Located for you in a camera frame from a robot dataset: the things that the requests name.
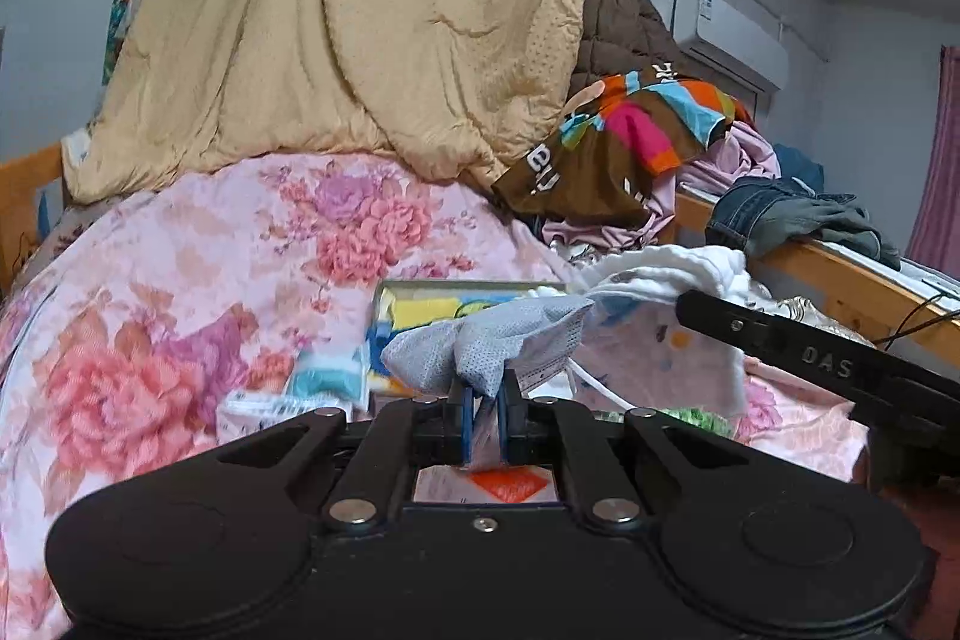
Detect colourful patchwork brown garment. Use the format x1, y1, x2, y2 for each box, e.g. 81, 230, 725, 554
493, 62, 754, 227

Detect clear bag green pieces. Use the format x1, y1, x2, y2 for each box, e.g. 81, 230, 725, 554
592, 408, 734, 438

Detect blue cloth behind jeans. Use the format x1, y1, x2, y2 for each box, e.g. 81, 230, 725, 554
773, 143, 825, 193

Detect teal wall poster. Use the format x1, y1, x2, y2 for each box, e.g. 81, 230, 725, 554
101, 0, 140, 86

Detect light blue small cloth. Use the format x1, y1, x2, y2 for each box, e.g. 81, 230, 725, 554
285, 347, 370, 409

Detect blue denim jeans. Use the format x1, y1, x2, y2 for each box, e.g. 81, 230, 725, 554
704, 177, 900, 269

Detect pink floral bed quilt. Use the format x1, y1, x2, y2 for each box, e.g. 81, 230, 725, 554
0, 151, 872, 640

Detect tan hanging blanket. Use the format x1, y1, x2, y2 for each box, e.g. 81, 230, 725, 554
64, 0, 584, 203

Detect magenta curtain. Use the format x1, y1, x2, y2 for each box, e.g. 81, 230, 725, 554
907, 46, 960, 278

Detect wooden bed rail right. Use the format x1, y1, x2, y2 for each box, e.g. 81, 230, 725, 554
673, 188, 960, 367

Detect white wall air conditioner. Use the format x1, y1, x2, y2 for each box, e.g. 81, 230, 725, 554
670, 0, 789, 94

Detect white cloth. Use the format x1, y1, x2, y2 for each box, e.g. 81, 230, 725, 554
562, 245, 778, 419

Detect wooden bed rail left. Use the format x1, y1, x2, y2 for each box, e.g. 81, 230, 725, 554
0, 143, 64, 296

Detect grey box with cartoon towel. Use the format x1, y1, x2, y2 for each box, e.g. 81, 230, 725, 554
377, 286, 592, 398

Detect pale pink garment pile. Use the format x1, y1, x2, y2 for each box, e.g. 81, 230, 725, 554
534, 120, 781, 253

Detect grey packaged mask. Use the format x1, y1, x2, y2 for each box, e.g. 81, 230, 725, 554
379, 294, 596, 470

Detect orange plastic container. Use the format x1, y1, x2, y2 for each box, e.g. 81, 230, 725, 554
467, 466, 556, 505

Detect wooden bed rail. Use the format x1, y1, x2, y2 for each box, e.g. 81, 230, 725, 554
0, 143, 64, 296
673, 188, 960, 367

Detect white gold patterned quilt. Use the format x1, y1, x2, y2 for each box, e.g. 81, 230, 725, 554
773, 296, 871, 346

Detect brown quilted jacket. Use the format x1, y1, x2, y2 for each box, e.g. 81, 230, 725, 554
568, 0, 688, 96

